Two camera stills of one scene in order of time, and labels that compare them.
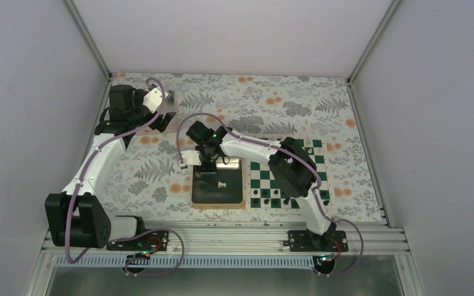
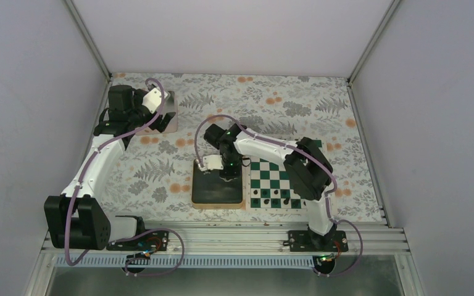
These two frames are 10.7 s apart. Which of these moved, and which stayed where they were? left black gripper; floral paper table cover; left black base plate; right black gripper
Moved: right black gripper
Stayed: left black base plate; floral paper table cover; left black gripper
